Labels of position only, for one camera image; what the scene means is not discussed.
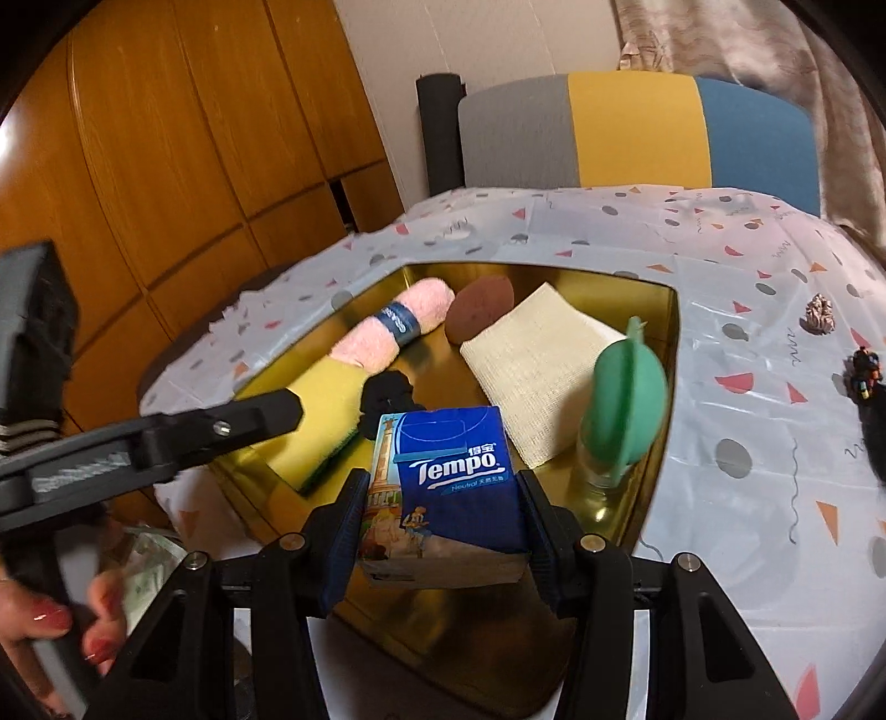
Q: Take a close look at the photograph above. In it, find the floral pink scrunchie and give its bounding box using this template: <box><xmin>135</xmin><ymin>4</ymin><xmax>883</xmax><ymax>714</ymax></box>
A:
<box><xmin>803</xmin><ymin>294</ymin><xmax>839</xmax><ymax>335</ymax></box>

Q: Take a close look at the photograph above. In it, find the wooden wardrobe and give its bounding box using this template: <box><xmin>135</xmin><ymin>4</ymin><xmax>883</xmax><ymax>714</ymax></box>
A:
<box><xmin>0</xmin><ymin>0</ymin><xmax>406</xmax><ymax>431</ymax></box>

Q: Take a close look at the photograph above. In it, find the grey yellow blue chair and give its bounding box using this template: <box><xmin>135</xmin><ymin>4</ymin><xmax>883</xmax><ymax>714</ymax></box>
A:
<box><xmin>415</xmin><ymin>71</ymin><xmax>822</xmax><ymax>217</ymax></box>

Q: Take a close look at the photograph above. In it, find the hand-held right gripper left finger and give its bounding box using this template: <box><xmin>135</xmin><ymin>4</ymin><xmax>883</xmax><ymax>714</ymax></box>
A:
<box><xmin>83</xmin><ymin>468</ymin><xmax>372</xmax><ymax>720</ymax></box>

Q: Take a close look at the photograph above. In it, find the brown round sponge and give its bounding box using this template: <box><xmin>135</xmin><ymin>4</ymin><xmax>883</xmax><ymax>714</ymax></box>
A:
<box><xmin>444</xmin><ymin>275</ymin><xmax>517</xmax><ymax>346</ymax></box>

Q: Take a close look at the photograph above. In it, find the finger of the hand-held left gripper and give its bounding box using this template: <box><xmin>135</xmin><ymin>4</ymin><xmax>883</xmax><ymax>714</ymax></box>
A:
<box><xmin>135</xmin><ymin>389</ymin><xmax>306</xmax><ymax>486</ymax></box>

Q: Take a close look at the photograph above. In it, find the beige patterned curtain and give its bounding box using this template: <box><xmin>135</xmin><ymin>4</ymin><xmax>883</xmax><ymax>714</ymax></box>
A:
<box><xmin>612</xmin><ymin>0</ymin><xmax>886</xmax><ymax>251</ymax></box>

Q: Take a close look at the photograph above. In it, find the person's left hand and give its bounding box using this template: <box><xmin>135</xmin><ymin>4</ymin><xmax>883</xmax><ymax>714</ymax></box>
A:
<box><xmin>0</xmin><ymin>554</ymin><xmax>131</xmax><ymax>680</ymax></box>

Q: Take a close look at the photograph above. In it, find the beige cloth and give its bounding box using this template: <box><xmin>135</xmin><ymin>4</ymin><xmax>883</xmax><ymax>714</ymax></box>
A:
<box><xmin>459</xmin><ymin>281</ymin><xmax>628</xmax><ymax>469</ymax></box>

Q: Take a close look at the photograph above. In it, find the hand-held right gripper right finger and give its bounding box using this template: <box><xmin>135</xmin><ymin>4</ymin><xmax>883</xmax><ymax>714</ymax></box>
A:
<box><xmin>516</xmin><ymin>469</ymin><xmax>799</xmax><ymax>720</ymax></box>

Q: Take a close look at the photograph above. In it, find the green silicone dispenser bottle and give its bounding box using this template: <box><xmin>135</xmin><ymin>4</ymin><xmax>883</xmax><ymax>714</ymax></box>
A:
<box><xmin>576</xmin><ymin>315</ymin><xmax>671</xmax><ymax>497</ymax></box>

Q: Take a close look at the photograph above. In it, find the gold metal tray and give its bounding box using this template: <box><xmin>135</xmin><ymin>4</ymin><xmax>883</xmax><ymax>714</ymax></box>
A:
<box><xmin>208</xmin><ymin>261</ymin><xmax>683</xmax><ymax>718</ymax></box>

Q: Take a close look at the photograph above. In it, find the yellow sponge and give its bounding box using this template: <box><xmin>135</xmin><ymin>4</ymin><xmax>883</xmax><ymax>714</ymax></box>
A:
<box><xmin>235</xmin><ymin>356</ymin><xmax>368</xmax><ymax>495</ymax></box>

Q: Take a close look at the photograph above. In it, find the black scrunchie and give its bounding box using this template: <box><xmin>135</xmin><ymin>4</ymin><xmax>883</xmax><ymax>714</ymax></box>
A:
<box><xmin>360</xmin><ymin>370</ymin><xmax>416</xmax><ymax>444</ymax></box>

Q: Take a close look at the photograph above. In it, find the blue tissue packet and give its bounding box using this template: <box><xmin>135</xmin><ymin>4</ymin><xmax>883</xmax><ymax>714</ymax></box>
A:
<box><xmin>356</xmin><ymin>406</ymin><xmax>533</xmax><ymax>589</ymax></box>

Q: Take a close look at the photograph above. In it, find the pink rolled towel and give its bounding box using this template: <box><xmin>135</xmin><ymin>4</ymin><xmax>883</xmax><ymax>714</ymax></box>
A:
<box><xmin>328</xmin><ymin>277</ymin><xmax>456</xmax><ymax>370</ymax></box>

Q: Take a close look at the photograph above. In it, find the black multicolour hair tie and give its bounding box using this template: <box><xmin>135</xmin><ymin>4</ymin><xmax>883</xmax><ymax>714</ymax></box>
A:
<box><xmin>847</xmin><ymin>346</ymin><xmax>884</xmax><ymax>403</ymax></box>

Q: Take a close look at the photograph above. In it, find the white green plastic packet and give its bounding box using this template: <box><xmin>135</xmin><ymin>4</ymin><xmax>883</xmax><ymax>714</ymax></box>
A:
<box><xmin>117</xmin><ymin>533</ymin><xmax>189</xmax><ymax>624</ymax></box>

